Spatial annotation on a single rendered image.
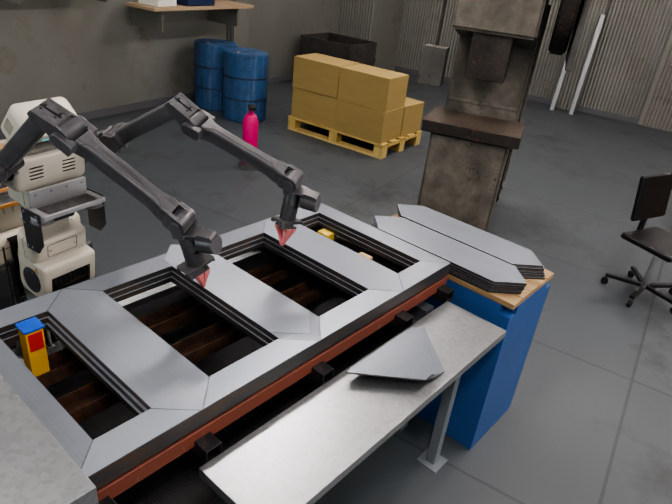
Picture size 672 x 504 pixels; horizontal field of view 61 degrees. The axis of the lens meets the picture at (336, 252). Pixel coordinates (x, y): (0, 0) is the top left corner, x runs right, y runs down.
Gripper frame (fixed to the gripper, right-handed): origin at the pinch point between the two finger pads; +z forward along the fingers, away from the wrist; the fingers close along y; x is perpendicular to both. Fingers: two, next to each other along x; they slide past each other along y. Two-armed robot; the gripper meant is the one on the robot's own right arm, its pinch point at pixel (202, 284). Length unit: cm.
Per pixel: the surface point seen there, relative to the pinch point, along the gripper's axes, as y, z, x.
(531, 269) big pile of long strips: 119, 48, -54
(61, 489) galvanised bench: -63, -22, -51
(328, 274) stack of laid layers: 48, 26, -6
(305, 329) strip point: 15.6, 15.7, -27.4
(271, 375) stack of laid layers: -5.1, 13.3, -34.5
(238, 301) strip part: 9.5, 13.1, -2.1
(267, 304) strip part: 15.6, 15.0, -9.4
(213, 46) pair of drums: 322, 87, 443
